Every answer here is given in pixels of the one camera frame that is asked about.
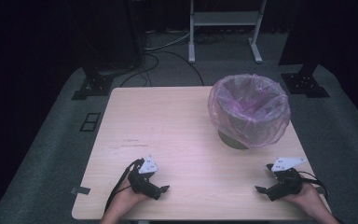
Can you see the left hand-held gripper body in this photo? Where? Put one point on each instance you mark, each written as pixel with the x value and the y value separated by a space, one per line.
pixel 143 183

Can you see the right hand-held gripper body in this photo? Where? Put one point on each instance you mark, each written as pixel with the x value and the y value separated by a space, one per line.
pixel 287 183

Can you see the person's left hand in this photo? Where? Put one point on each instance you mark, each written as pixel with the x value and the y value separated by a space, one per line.
pixel 126 196

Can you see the person's right hand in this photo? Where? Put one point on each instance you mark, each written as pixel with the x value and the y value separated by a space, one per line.
pixel 306 196

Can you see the grey trash bin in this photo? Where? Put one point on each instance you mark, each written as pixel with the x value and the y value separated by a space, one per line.
pixel 230 141

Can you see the grey tape strip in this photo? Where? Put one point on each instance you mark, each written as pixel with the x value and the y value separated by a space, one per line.
pixel 80 190

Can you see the black floor outlet plate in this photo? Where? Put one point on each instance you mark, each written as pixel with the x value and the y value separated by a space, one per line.
pixel 90 122

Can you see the bin with pink bag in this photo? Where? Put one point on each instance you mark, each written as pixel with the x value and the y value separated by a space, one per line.
pixel 248 109

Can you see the black stand base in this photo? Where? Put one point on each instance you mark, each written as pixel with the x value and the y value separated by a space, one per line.
pixel 93 85
pixel 304 83

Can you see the white metal stand frame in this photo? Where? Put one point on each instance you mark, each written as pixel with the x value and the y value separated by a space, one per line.
pixel 227 18

